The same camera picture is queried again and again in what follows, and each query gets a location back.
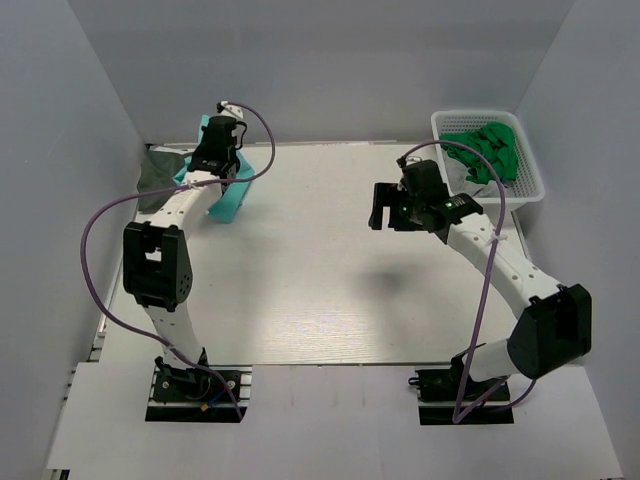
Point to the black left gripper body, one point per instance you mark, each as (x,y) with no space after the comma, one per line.
(213,166)

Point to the crumpled grey t-shirt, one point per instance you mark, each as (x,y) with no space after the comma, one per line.
(470,180)

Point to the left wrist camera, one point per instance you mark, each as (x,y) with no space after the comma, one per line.
(227,127)

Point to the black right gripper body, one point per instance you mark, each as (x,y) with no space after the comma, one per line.
(382,206)

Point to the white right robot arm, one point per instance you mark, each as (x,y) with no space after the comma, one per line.
(553,321)

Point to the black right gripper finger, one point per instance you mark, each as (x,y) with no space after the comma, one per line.
(401,224)
(384,196)

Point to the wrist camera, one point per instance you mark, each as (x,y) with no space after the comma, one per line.
(422,180)
(227,127)

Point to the folded dark olive t-shirt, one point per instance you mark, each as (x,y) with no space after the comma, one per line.
(158,170)

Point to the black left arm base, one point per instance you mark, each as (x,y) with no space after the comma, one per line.
(203,399)

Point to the white plastic basket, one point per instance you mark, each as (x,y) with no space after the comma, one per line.
(527,187)

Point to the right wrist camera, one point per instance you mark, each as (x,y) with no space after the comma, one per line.
(422,180)

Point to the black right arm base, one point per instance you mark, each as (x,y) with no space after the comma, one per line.
(436,394)

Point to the teal t-shirt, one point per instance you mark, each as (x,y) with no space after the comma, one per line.
(224,209)

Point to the crumpled green t-shirt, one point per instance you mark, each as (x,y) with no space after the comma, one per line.
(496,142)

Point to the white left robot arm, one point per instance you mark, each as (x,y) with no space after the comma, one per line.
(157,267)

